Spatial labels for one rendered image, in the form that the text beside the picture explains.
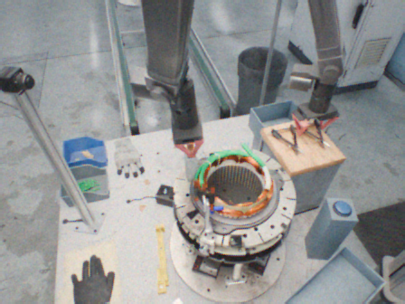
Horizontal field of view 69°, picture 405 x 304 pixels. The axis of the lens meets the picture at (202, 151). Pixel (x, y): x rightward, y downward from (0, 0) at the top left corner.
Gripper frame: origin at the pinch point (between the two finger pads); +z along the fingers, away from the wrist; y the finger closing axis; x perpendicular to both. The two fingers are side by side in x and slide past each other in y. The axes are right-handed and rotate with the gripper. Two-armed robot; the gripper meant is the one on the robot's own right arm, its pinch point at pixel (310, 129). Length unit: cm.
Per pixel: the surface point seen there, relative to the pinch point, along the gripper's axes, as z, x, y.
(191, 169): -7.1, 8.4, 42.3
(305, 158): 1.8, 8.9, 7.0
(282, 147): 1.7, 2.7, 11.2
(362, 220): 109, -5, -73
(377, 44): 63, -125, -162
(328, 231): 11.2, 28.3, 8.8
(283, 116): 9.3, -17.9, -2.0
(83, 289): 26, 16, 80
